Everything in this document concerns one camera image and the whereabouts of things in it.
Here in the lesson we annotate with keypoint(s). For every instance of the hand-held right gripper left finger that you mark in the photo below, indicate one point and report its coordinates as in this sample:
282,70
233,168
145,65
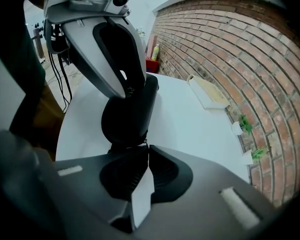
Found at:
90,184

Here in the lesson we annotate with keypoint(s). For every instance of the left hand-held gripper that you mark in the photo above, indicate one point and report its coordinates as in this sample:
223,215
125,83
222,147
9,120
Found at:
90,1

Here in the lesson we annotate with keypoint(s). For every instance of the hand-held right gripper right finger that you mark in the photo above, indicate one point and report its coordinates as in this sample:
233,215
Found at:
210,196

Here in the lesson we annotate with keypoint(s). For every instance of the trailing green plant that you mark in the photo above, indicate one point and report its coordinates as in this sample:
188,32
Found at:
140,31

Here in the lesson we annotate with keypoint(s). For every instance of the pink long box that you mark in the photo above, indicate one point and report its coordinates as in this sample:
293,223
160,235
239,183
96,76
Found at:
149,46

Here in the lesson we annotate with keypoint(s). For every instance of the red box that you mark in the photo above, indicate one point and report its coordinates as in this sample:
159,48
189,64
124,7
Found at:
152,65

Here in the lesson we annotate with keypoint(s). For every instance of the yellow-green drink bottle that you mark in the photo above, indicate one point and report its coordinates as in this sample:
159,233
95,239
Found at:
155,52

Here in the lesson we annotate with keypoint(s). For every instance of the spiky potted plant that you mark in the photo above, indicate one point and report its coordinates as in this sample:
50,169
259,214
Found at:
256,155

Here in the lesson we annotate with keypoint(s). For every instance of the broad-leaf potted plant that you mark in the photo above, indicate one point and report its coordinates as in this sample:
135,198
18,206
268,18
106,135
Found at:
243,125

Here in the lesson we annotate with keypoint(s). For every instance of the person's brown trousers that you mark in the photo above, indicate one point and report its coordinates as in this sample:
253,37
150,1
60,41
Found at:
50,114

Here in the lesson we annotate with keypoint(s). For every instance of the beige hardcover book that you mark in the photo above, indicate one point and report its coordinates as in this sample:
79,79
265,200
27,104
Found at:
210,94

